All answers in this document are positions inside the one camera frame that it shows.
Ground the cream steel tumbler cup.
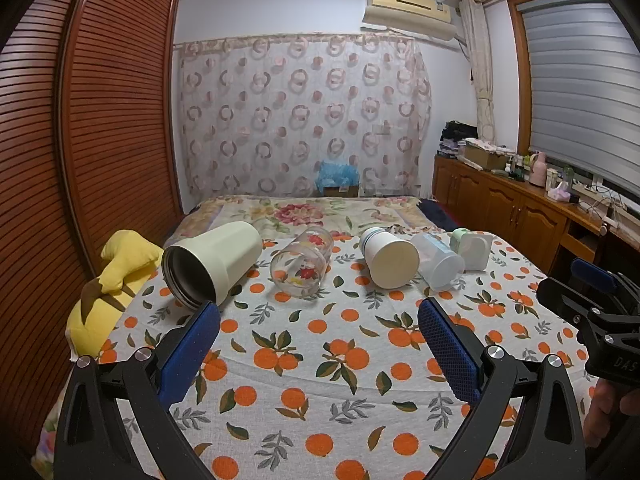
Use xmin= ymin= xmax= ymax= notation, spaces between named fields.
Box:
xmin=160 ymin=221 xmax=262 ymax=310

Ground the clear plastic cup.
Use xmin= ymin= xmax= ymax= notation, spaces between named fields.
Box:
xmin=411 ymin=233 xmax=464 ymax=292

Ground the clear floral glass cup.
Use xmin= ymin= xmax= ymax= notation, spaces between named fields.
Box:
xmin=270 ymin=226 xmax=333 ymax=298

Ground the white paper cup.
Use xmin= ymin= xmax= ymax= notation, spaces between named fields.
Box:
xmin=360 ymin=226 xmax=420 ymax=289

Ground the person's hand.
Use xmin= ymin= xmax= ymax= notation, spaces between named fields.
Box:
xmin=582 ymin=378 xmax=620 ymax=448

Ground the wooden sideboard cabinet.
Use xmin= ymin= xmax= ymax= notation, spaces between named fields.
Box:
xmin=432 ymin=156 xmax=639 ymax=278

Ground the white power strip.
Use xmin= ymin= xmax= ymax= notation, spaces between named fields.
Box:
xmin=572 ymin=181 xmax=626 ymax=210

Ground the pink thermos jug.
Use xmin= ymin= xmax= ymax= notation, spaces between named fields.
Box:
xmin=529 ymin=152 xmax=548 ymax=188

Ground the white green square mug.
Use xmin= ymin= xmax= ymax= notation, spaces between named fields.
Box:
xmin=449 ymin=228 xmax=494 ymax=271

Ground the yellow plush toy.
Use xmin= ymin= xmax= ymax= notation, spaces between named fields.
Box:
xmin=65 ymin=230 xmax=163 ymax=361

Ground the cardboard box on cabinet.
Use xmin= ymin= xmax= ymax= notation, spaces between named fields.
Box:
xmin=462 ymin=144 xmax=509 ymax=171

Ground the dark blue cushion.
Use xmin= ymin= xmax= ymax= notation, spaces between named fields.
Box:
xmin=418 ymin=200 xmax=459 ymax=232

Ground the orange print bed sheet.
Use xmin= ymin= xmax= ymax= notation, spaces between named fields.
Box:
xmin=94 ymin=231 xmax=601 ymax=480

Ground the stack of folded clothes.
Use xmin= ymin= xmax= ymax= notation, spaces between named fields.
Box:
xmin=437 ymin=120 xmax=478 ymax=158

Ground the grey window blind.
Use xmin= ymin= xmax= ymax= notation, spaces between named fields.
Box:
xmin=516 ymin=0 xmax=639 ymax=193

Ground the floral blanket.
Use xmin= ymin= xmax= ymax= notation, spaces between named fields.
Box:
xmin=165 ymin=195 xmax=440 ymax=246

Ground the cardboard box behind bed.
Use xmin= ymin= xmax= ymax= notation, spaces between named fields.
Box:
xmin=322 ymin=185 xmax=359 ymax=198

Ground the blue plastic bag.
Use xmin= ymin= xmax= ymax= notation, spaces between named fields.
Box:
xmin=316 ymin=160 xmax=360 ymax=194

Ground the brown louvered wardrobe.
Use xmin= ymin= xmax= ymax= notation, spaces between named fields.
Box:
xmin=1 ymin=0 xmax=181 ymax=457

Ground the cream side curtain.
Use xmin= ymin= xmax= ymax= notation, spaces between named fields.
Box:
xmin=459 ymin=0 xmax=496 ymax=143

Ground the patterned sheer curtain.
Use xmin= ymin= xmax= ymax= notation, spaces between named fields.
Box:
xmin=177 ymin=34 xmax=432 ymax=201

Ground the beige wall air conditioner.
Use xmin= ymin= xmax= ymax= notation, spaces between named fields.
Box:
xmin=362 ymin=0 xmax=457 ymax=41

